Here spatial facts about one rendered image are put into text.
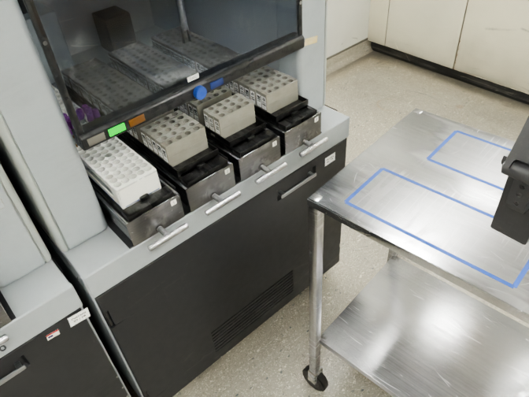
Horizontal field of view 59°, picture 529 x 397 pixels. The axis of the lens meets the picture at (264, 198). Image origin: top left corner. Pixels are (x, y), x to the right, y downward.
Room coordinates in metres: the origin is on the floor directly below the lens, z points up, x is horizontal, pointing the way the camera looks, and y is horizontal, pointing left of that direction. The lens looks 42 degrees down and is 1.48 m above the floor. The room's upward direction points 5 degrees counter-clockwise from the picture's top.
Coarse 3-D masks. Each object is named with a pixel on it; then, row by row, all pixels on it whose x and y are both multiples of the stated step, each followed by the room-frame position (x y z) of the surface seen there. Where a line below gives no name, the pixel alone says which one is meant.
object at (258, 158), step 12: (264, 132) 0.99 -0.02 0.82; (216, 144) 0.98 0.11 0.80; (240, 144) 0.95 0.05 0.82; (252, 144) 0.95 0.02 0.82; (264, 144) 0.96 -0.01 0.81; (276, 144) 0.98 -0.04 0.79; (228, 156) 0.93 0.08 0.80; (240, 156) 0.92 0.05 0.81; (252, 156) 0.93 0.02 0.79; (264, 156) 0.95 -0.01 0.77; (276, 156) 0.98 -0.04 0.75; (240, 168) 0.91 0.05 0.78; (252, 168) 0.93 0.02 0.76; (264, 168) 0.93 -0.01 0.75; (276, 168) 0.93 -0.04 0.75
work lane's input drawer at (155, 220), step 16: (96, 192) 0.83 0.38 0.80; (160, 192) 0.79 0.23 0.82; (176, 192) 0.80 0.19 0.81; (112, 208) 0.77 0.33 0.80; (128, 208) 0.75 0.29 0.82; (144, 208) 0.75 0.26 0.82; (160, 208) 0.76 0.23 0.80; (176, 208) 0.79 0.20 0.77; (128, 224) 0.72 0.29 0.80; (144, 224) 0.74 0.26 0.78; (160, 224) 0.76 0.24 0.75; (144, 240) 0.73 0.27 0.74; (160, 240) 0.71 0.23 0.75
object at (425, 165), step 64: (448, 128) 0.94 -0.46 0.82; (320, 192) 0.75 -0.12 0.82; (384, 192) 0.73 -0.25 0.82; (448, 192) 0.71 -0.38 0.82; (320, 256) 0.72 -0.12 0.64; (448, 256) 0.54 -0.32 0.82; (512, 256) 0.53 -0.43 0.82; (320, 320) 0.73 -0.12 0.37; (384, 320) 0.77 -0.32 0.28; (448, 320) 0.75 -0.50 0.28; (512, 320) 0.74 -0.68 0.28; (320, 384) 0.70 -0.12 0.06; (384, 384) 0.58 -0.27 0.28; (448, 384) 0.57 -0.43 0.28; (512, 384) 0.55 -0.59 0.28
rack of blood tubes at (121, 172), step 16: (112, 144) 0.93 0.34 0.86; (96, 160) 0.87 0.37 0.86; (112, 160) 0.88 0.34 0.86; (128, 160) 0.86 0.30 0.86; (144, 160) 0.85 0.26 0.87; (96, 176) 0.88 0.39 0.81; (112, 176) 0.81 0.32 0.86; (128, 176) 0.80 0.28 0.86; (144, 176) 0.79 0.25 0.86; (112, 192) 0.82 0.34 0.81; (128, 192) 0.77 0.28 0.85; (144, 192) 0.79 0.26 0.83
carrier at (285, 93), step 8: (288, 80) 1.14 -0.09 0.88; (296, 80) 1.13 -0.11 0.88; (272, 88) 1.10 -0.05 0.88; (280, 88) 1.10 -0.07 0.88; (288, 88) 1.11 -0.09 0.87; (296, 88) 1.13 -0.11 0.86; (264, 96) 1.07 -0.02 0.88; (272, 96) 1.08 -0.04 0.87; (280, 96) 1.10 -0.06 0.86; (288, 96) 1.11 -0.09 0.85; (296, 96) 1.13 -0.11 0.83; (264, 104) 1.07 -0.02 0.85; (272, 104) 1.08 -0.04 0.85; (280, 104) 1.09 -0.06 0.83; (288, 104) 1.11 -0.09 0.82; (272, 112) 1.08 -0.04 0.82
